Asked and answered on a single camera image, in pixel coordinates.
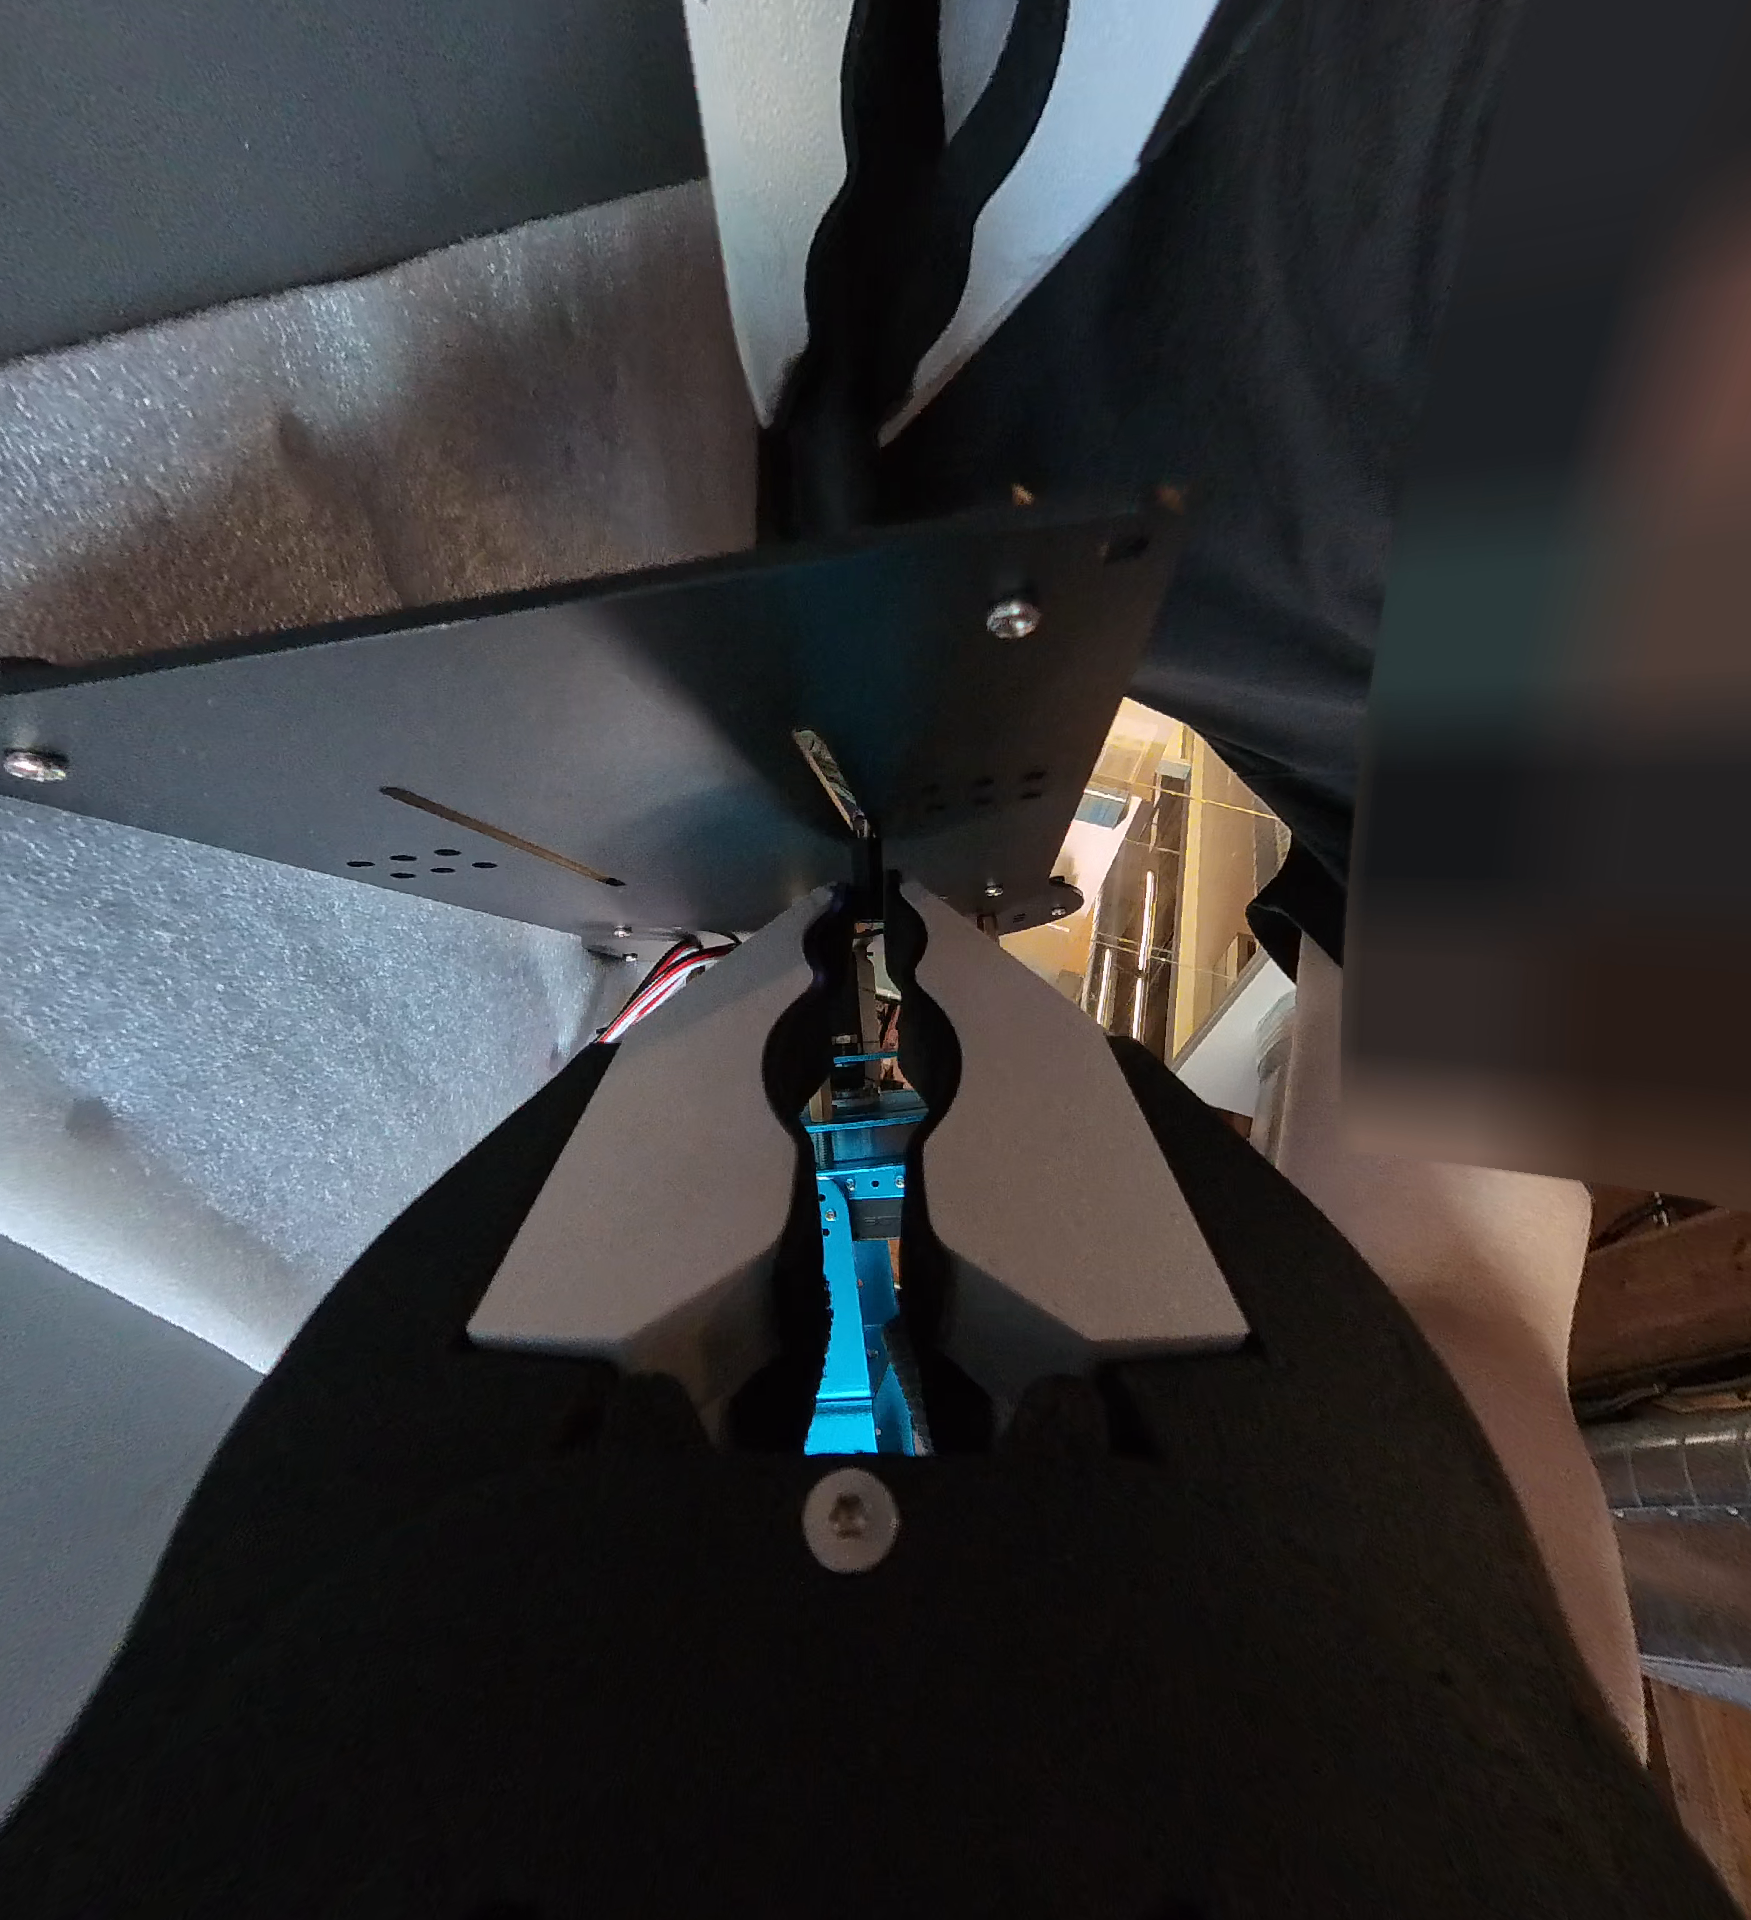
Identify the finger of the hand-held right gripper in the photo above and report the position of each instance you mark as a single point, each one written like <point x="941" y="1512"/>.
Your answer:
<point x="763" y="150"/>
<point x="1101" y="88"/>

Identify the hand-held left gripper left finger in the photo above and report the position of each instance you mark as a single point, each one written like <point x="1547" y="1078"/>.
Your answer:
<point x="637" y="1183"/>

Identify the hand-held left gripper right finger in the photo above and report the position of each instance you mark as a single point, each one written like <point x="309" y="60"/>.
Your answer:
<point x="1086" y="1183"/>

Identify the black metal base plate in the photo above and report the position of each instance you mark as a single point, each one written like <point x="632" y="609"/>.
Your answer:
<point x="589" y="703"/>

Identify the person's black clothing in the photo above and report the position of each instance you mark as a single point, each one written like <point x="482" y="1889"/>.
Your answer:
<point x="1266" y="376"/>

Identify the white foam sheet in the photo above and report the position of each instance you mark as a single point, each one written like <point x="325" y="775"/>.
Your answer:
<point x="139" y="1020"/>

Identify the silver screw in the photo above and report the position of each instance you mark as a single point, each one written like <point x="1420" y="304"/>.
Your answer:
<point x="1015" y="615"/>
<point x="35" y="764"/>

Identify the silver ventilation duct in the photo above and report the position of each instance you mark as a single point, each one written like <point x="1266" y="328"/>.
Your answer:
<point x="1729" y="1544"/>

